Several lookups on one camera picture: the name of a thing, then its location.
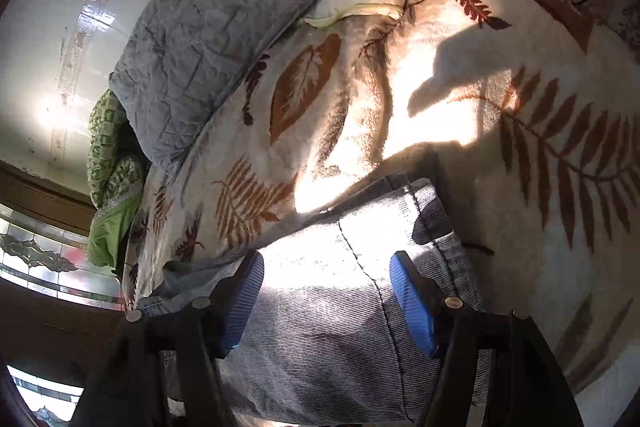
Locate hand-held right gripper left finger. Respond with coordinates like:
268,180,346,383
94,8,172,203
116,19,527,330
70,251,266,427

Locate patterned glass window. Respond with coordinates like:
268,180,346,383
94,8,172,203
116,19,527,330
0,202,126,413

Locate grey quilted pillow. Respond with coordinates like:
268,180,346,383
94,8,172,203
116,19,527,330
109,0,348,172

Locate green patterned quilt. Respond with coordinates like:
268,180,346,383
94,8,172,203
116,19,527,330
86,88,148,269

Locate grey denim pants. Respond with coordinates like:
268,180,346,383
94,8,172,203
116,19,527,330
135,174,493,425

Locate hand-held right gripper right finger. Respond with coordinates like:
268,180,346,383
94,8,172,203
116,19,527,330
389,250,586,427

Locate leaf print blanket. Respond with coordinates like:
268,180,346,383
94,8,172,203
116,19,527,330
120,0,640,408

